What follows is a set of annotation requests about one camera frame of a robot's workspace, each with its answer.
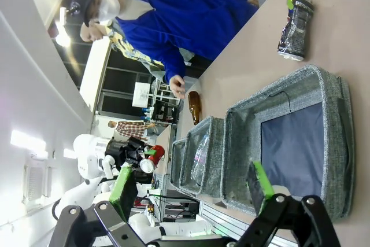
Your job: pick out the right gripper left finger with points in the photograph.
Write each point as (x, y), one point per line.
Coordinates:
(124, 189)

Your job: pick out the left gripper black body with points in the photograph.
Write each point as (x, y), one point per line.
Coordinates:
(115, 150)

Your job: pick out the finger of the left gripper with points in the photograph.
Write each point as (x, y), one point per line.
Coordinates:
(134, 160)
(149, 151)

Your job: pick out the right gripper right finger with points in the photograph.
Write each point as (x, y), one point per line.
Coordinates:
(260, 189)

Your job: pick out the crushed red soda can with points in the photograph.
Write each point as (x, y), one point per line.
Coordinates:
(154, 157)

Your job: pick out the crushed clear plastic bottle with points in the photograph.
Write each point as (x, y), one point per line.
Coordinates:
(201, 157)

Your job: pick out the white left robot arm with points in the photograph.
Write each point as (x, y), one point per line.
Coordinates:
(86, 154)

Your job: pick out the white Can label sign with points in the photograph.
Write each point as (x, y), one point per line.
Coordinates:
(281, 190)

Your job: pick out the grey fabric basket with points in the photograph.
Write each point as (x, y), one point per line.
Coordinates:
(176, 169)
(215, 157)
(335, 114)

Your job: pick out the crushed black soda can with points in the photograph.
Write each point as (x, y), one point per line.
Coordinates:
(295, 33)

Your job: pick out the person's right hand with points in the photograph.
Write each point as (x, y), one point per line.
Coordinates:
(177, 85)

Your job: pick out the person in plaid shirt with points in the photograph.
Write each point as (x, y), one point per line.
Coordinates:
(130, 129)

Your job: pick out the black equipment cart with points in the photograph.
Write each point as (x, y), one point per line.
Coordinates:
(163, 112)

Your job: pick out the white paper board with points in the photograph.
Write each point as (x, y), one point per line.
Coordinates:
(141, 95)

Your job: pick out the brown glass bottle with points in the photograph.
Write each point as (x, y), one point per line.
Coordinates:
(194, 105)

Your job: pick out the white ceiling air conditioner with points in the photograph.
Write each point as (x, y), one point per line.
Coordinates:
(36, 180)

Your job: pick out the rectangular ceiling light panel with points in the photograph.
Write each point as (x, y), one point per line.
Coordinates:
(27, 140)

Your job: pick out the person in yellow floral shirt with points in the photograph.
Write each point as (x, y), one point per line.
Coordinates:
(130, 47)

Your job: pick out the person in blue hoodie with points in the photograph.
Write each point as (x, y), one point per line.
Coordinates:
(179, 12)

